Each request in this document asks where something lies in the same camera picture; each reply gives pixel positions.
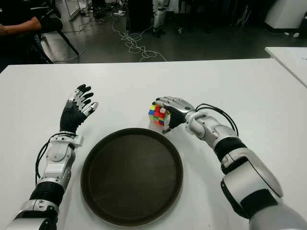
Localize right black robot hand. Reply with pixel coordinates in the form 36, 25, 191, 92
150, 96, 196, 135

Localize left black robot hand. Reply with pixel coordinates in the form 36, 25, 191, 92
59, 83, 99, 135

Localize multicoloured Rubik's cube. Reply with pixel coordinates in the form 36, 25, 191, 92
148, 103, 171, 127

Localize dark brown round plate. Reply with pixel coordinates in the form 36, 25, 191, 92
80, 128, 184, 227

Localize silver humanoid robot legs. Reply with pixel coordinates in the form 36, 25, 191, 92
152, 0, 171, 38

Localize black office chair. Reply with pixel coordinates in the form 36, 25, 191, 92
33, 0, 80, 64

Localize black cabinet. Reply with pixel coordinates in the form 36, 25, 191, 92
128, 0, 154, 33

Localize white board panel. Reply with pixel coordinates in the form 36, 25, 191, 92
54, 0, 83, 22

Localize grey folded tripod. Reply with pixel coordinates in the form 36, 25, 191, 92
235, 3, 250, 27

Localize seated person in black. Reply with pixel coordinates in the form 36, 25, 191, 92
0, 0, 42, 65

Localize white side table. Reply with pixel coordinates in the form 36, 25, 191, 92
264, 46, 307, 88

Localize white machine base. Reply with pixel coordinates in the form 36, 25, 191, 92
263, 0, 307, 33

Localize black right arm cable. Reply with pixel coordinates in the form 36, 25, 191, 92
195, 103, 239, 138

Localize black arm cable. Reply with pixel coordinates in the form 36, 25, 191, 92
195, 103, 239, 138
35, 134, 60, 185

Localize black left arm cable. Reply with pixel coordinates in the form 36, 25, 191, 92
35, 134, 60, 185

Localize tangled white floor cable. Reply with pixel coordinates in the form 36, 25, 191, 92
111, 13, 167, 63

